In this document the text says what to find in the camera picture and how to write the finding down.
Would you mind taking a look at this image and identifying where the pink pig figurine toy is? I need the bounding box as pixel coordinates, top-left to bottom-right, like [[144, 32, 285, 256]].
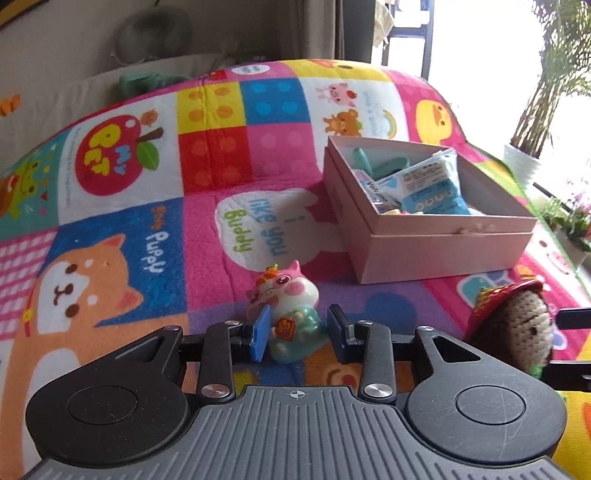
[[246, 260, 328, 364]]

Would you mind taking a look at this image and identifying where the crochet doll red hat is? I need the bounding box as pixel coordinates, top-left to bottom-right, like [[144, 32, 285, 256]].
[[465, 279, 553, 378]]

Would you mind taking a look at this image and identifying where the blue white wipes pack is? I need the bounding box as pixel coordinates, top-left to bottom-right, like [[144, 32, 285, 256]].
[[351, 148, 471, 216]]

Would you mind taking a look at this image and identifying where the colourful cartoon play mat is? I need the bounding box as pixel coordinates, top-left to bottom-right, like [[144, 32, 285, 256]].
[[1, 60, 590, 479]]

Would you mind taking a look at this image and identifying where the teal cloth on sofa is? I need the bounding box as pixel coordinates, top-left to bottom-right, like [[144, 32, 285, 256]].
[[118, 72, 190, 99]]

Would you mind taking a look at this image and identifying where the beige sofa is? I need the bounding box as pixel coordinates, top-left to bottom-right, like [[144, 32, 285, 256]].
[[1, 53, 238, 171]]

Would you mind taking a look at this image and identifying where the orange tiger plush toy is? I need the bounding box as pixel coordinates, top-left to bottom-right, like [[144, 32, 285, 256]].
[[0, 94, 21, 117]]

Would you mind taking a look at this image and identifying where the potted bamboo plant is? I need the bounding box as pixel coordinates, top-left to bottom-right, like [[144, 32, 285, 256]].
[[504, 1, 590, 188]]

